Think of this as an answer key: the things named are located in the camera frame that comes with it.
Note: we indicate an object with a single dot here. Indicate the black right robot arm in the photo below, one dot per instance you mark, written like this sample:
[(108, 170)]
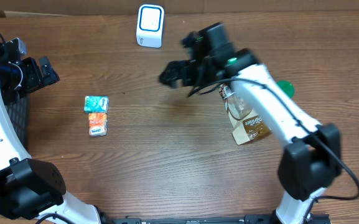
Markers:
[(311, 151)]

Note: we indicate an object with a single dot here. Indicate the white barcode scanner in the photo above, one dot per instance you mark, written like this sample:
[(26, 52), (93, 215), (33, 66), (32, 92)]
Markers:
[(150, 25)]

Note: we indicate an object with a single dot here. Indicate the green lid jar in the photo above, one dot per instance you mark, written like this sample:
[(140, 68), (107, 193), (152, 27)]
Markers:
[(287, 87)]

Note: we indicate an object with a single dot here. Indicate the beige snack bag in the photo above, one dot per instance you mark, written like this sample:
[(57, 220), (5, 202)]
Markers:
[(247, 124)]

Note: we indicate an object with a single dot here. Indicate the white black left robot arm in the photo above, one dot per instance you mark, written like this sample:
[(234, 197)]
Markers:
[(30, 188)]

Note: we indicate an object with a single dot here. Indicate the dark grey mesh basket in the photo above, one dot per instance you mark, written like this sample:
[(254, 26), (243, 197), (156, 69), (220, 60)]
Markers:
[(19, 116)]

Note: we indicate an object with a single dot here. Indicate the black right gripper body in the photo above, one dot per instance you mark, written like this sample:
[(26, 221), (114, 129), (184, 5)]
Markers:
[(197, 77)]

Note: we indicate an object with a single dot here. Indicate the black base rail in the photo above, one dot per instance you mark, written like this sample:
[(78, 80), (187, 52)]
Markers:
[(247, 219)]

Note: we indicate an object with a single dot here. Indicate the orange white small packet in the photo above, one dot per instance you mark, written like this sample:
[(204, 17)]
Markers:
[(98, 124)]

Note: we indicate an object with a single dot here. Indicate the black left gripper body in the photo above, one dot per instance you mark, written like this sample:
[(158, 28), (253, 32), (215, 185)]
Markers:
[(32, 78)]

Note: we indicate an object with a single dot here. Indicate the teal tissue packet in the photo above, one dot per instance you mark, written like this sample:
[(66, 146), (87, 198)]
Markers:
[(96, 104)]

